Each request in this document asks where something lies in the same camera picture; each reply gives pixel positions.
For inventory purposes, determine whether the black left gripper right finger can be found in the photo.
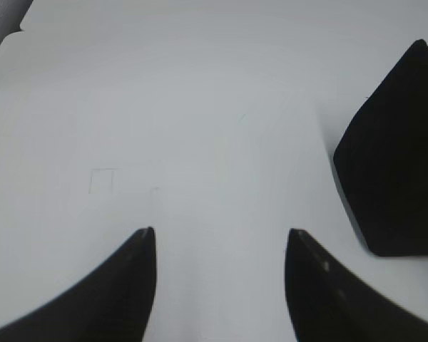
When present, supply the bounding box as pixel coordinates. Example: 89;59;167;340
284;229;428;341

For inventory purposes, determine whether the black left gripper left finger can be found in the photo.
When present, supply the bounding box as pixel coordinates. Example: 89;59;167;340
0;227;157;341

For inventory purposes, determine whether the black fabric bag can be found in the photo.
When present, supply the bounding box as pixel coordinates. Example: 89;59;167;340
333;39;428;257

